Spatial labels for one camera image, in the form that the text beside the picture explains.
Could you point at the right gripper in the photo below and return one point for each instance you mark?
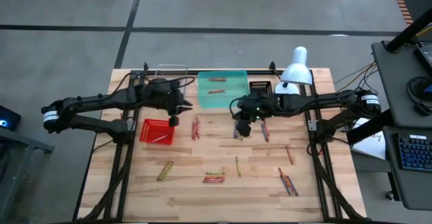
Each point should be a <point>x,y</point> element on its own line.
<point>258,106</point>

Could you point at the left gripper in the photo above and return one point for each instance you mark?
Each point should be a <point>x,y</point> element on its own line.
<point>163,97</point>

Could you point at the red crayon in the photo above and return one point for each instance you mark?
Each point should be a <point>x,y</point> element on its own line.
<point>214,178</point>
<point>198,128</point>
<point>213,181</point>
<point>194,128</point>
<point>266,128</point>
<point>160,138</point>

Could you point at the blue crayon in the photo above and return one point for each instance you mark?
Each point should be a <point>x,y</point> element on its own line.
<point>285,187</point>
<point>264,133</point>

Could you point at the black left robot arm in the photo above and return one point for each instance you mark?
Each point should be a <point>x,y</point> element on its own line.
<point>101,99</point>

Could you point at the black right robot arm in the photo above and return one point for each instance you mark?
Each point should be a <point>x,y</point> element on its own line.
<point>320,99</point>

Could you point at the black plastic basket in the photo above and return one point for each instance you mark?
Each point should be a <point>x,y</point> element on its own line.
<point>260,86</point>

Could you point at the teal plastic bin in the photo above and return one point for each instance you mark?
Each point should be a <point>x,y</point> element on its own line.
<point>229,99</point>

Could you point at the clear plastic bin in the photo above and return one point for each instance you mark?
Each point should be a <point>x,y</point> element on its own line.
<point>172,71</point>

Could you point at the red plastic basket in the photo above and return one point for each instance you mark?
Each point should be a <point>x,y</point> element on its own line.
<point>152,129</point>

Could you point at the white desk lamp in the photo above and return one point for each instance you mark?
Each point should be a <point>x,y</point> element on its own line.
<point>297,69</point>

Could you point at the black diagonal bar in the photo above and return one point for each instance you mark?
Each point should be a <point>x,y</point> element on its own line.
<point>371,127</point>

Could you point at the white paper sheet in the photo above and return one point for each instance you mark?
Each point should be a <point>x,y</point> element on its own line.
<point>371,146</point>

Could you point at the grey side desk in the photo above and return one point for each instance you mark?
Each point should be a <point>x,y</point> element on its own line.
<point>395,82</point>

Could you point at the grey metal stand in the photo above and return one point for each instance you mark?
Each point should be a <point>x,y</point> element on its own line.
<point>27,142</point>

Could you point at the black headphones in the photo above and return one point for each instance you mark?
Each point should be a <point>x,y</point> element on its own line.
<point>422,109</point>

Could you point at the black keyboard blue backlight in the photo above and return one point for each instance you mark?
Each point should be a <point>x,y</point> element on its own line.
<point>416,153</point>

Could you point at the black diagonal pole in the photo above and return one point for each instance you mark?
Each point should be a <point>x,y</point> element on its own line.
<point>410,31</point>

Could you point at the black device blue light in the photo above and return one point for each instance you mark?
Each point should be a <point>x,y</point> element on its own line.
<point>10,116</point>

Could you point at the dark laptop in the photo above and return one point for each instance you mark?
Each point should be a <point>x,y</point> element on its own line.
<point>426,57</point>

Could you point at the grey keyboard shelf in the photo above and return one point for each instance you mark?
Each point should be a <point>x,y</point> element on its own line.
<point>415,190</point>

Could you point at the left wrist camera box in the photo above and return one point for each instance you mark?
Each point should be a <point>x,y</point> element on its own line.
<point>173,120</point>

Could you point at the black metal table frame rails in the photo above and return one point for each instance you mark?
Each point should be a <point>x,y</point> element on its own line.
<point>260,72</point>

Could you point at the silver metal bracket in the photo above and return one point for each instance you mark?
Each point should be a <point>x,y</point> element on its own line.
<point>312,125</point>

